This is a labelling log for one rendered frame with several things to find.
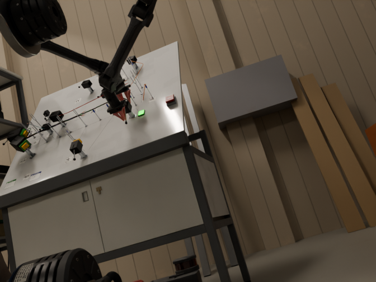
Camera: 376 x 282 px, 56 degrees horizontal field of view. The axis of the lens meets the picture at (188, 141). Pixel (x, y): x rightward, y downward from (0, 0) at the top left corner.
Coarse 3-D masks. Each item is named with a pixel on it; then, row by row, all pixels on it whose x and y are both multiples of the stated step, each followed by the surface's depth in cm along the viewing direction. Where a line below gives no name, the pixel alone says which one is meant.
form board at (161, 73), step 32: (128, 64) 258; (160, 64) 238; (64, 96) 263; (96, 96) 242; (160, 96) 209; (96, 128) 212; (128, 128) 198; (160, 128) 186; (32, 160) 215; (64, 160) 201; (96, 160) 188; (0, 192) 204
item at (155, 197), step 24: (144, 168) 183; (168, 168) 179; (96, 192) 188; (120, 192) 184; (144, 192) 180; (168, 192) 177; (192, 192) 173; (120, 216) 182; (144, 216) 178; (168, 216) 175; (192, 216) 171; (120, 240) 180; (144, 240) 176
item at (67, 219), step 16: (64, 192) 193; (80, 192) 191; (16, 208) 200; (32, 208) 197; (48, 208) 195; (64, 208) 192; (80, 208) 189; (16, 224) 199; (32, 224) 196; (48, 224) 193; (64, 224) 190; (80, 224) 188; (96, 224) 185; (16, 240) 197; (32, 240) 194; (48, 240) 191; (64, 240) 189; (80, 240) 186; (96, 240) 183; (16, 256) 195; (32, 256) 192
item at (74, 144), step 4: (76, 140) 191; (72, 144) 190; (76, 144) 188; (80, 144) 191; (72, 148) 187; (76, 148) 187; (80, 148) 190; (72, 152) 189; (76, 152) 189; (80, 152) 189; (84, 156) 194
